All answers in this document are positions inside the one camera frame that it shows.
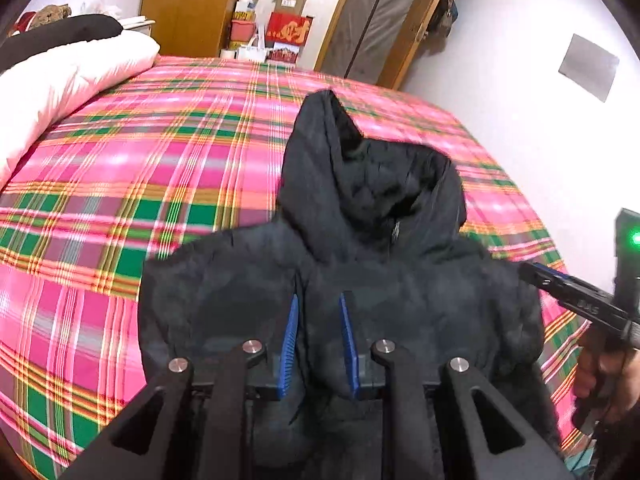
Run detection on wooden wardrobe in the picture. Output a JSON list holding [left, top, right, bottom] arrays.
[[141, 0, 236, 58]]

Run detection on red gift box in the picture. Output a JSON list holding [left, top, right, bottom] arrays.
[[265, 12, 312, 47]]

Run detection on brown teddy bear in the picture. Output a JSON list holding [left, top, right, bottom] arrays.
[[27, 3, 72, 30]]

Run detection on black pillow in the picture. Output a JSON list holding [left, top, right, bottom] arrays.
[[0, 14, 124, 72]]

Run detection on brown cardboard box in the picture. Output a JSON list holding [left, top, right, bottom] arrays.
[[273, 0, 307, 16]]

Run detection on person's right hand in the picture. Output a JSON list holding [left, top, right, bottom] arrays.
[[573, 326, 640, 424]]

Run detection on grey wall panel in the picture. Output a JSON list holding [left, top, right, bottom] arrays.
[[559, 35, 620, 102]]

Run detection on pink plaid bed sheet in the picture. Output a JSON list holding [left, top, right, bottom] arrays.
[[1, 56, 563, 479]]

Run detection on white plastic bag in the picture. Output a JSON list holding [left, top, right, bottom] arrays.
[[235, 24, 269, 63]]

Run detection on hanging bag on door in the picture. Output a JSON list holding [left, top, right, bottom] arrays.
[[424, 0, 459, 53]]

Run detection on wooden door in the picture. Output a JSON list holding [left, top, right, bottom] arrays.
[[314, 0, 439, 90]]

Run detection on stacked red snack boxes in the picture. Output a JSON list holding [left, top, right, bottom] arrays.
[[230, 0, 259, 44]]

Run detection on black puffer jacket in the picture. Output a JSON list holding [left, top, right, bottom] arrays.
[[138, 90, 560, 479]]

